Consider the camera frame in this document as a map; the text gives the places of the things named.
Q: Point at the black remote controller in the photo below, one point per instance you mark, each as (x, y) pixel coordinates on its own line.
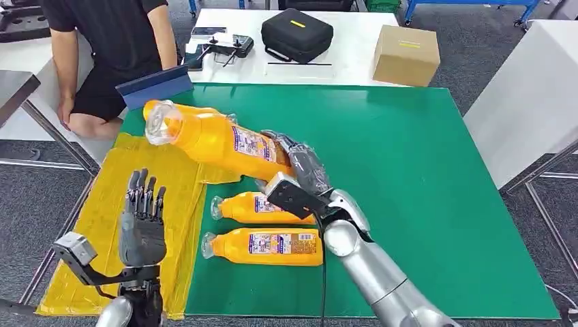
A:
(232, 45)

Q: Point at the yellow plastic sheet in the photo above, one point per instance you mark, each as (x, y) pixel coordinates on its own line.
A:
(104, 203)

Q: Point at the black zip case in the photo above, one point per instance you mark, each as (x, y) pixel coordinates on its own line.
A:
(296, 38)

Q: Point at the grey table with metal leg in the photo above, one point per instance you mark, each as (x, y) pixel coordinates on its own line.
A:
(13, 90)

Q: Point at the person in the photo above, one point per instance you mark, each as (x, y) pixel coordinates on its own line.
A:
(113, 31)

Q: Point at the white bench table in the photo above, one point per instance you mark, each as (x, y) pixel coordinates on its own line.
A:
(40, 113)

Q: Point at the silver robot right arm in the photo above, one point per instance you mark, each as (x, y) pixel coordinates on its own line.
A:
(375, 275)

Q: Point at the white table with metal legs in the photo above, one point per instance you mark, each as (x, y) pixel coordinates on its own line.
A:
(528, 99)

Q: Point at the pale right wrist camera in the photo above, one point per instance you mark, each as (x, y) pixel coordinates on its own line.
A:
(293, 198)

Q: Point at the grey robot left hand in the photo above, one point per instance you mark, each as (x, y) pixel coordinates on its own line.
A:
(142, 239)

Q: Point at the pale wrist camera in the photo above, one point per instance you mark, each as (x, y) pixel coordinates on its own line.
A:
(74, 248)
(293, 198)

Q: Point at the brown cardboard box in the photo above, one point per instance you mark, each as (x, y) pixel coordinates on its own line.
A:
(404, 61)

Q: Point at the green table mat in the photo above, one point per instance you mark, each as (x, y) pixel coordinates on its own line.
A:
(406, 149)

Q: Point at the black flat device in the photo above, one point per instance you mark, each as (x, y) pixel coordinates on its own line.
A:
(194, 61)

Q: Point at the person's right hand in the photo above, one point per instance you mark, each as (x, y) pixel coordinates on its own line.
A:
(66, 113)

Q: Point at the green crate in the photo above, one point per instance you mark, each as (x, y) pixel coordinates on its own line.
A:
(381, 4)

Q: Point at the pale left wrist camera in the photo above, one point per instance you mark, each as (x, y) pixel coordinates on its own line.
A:
(74, 248)

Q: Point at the black box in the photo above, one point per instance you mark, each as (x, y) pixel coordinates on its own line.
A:
(316, 3)

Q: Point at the black moulded tray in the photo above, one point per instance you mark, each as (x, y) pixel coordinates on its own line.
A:
(22, 27)

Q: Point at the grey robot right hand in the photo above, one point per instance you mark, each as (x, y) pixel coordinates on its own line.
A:
(309, 169)

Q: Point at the blue tablet cover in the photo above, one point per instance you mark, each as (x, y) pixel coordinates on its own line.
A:
(153, 88)

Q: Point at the blue cart frame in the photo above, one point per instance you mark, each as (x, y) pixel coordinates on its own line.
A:
(451, 1)

